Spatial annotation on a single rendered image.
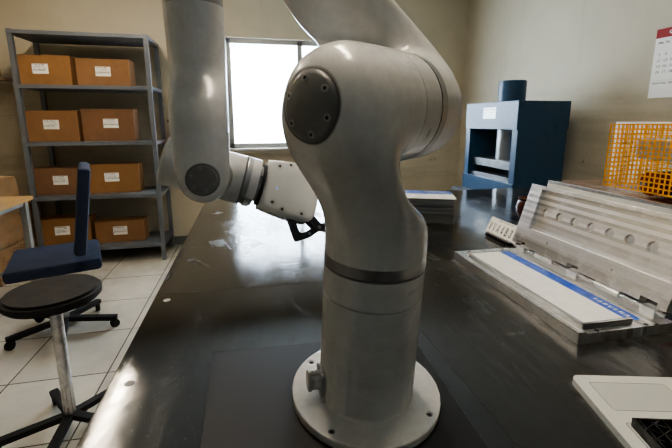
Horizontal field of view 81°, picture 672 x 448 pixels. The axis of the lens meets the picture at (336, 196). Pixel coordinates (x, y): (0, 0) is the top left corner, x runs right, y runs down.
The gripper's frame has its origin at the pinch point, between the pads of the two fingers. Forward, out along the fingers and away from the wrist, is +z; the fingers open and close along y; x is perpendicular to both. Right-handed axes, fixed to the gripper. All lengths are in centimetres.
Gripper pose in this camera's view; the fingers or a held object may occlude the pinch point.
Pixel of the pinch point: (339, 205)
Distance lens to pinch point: 73.4
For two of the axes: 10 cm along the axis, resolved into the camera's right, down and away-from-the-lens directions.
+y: 1.5, -9.3, 3.3
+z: 9.2, 2.5, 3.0
